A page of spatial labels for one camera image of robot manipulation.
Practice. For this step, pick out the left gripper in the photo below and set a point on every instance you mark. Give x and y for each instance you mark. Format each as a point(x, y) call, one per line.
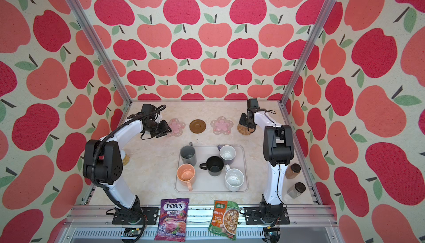
point(165, 129)

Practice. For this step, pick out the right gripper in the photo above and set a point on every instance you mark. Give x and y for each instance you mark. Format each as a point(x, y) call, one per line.
point(243, 121)

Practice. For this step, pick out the rattan woven round coaster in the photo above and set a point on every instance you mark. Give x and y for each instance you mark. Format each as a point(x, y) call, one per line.
point(245, 130)

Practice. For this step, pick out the pink flower coaster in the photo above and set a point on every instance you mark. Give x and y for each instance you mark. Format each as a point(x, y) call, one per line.
point(221, 126)
point(177, 128)

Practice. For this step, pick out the brown wooden round coaster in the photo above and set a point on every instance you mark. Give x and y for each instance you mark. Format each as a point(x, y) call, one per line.
point(197, 126)

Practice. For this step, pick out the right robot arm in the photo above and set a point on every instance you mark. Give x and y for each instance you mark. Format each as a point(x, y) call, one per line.
point(278, 151)

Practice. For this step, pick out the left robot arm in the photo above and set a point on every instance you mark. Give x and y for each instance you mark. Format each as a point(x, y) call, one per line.
point(103, 163)

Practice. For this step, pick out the grey mug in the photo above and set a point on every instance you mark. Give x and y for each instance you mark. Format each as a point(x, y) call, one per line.
point(188, 154)

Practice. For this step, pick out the translucent plastic tray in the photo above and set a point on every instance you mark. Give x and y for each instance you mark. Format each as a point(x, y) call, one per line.
point(206, 183)

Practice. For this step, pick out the black mug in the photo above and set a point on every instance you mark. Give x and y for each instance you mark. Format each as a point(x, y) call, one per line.
point(213, 165)

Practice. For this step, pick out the orange mug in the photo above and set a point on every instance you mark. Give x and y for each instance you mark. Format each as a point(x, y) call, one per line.
point(186, 174)

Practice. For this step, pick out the brown spice jar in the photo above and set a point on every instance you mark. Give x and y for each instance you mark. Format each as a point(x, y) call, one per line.
point(292, 171)

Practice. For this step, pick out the clear jar black lid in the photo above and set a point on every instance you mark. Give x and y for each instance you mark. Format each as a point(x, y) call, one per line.
point(296, 190)

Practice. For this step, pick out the purple Fox's candy bag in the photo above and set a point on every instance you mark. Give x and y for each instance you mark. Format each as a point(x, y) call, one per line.
point(173, 220)

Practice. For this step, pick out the green snack bag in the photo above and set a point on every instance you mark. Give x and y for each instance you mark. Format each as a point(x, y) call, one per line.
point(225, 219)

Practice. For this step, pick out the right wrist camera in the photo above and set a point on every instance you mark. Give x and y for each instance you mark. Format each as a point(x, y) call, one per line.
point(252, 105)

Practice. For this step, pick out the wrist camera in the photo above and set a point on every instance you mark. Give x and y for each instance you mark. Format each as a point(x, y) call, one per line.
point(149, 110)
point(252, 105)

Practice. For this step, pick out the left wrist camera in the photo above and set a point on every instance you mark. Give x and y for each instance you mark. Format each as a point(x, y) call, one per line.
point(149, 110)

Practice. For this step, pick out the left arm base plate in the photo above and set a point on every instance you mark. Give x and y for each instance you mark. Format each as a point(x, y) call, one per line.
point(121, 217)

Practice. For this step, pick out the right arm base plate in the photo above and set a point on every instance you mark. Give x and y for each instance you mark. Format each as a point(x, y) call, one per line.
point(252, 213)

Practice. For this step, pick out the front aluminium frame rail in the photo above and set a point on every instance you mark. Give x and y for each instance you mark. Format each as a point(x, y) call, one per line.
point(302, 223)

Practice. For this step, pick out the right aluminium frame post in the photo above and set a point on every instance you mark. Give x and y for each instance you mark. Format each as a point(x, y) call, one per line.
point(317, 29)

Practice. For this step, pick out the aluminium frame post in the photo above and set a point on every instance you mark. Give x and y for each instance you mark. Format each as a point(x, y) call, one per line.
point(99, 49)
point(317, 29)

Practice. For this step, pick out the left aluminium frame post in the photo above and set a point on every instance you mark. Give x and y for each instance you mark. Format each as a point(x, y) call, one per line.
point(99, 49)

